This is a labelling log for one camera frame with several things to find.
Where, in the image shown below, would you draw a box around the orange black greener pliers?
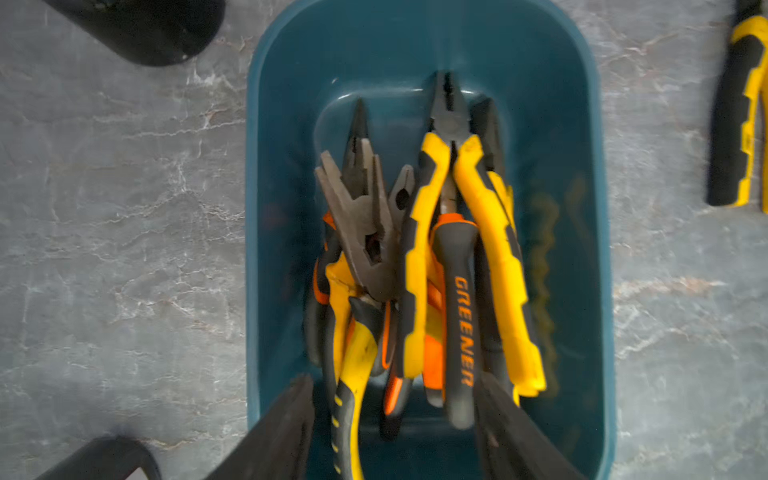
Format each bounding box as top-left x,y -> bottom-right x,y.
430,176 -> 481,430

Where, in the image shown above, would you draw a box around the yellow grey open-jaw pliers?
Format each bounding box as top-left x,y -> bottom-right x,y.
315,135 -> 414,479

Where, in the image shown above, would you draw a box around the orange black long-nose pliers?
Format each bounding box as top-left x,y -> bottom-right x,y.
302,97 -> 371,368

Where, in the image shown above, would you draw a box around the yellow black combination pliers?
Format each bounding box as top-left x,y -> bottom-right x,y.
396,71 -> 547,397

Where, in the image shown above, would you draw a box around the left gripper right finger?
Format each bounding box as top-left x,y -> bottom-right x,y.
473,372 -> 584,480

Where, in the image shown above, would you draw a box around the teal plastic storage box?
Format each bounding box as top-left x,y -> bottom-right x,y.
245,1 -> 616,479

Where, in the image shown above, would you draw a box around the green plant in black vase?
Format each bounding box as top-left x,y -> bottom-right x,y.
48,0 -> 226,67

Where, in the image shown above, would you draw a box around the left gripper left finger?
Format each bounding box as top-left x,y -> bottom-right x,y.
208,374 -> 315,479

